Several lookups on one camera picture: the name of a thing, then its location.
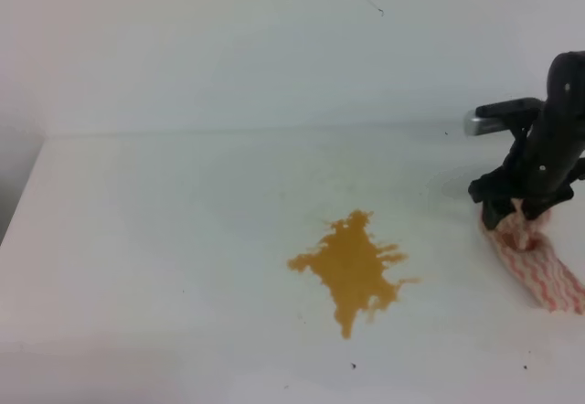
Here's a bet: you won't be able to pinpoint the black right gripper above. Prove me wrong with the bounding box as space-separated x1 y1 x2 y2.
469 112 584 230

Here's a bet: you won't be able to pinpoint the pink white striped rag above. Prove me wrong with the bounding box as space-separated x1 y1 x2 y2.
483 199 584 315

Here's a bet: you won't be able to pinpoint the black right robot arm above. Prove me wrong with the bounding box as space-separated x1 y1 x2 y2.
464 51 584 230

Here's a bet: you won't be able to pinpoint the orange coffee stain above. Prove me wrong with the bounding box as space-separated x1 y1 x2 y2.
287 209 420 340

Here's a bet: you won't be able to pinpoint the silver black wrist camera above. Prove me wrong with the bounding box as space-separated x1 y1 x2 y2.
463 97 545 136

